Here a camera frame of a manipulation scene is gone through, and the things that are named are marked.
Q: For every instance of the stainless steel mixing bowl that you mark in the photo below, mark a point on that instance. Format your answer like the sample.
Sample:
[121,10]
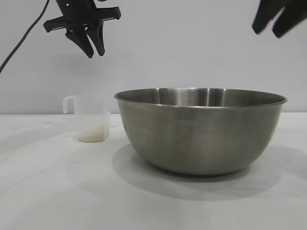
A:
[201,134]

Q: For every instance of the white tablecloth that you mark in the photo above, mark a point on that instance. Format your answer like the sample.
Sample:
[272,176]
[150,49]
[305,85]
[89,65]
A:
[72,191]

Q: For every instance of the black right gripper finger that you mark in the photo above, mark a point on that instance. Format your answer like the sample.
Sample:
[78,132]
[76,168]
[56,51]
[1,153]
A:
[292,16]
[266,16]

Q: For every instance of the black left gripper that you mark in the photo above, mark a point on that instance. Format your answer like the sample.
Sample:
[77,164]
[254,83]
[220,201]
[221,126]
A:
[76,12]

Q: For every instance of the translucent plastic measuring cup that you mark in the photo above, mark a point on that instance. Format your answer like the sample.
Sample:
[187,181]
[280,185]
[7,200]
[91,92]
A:
[92,110]

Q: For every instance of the white rice grains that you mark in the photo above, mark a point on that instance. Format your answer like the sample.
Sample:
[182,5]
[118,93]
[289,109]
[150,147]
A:
[92,135]

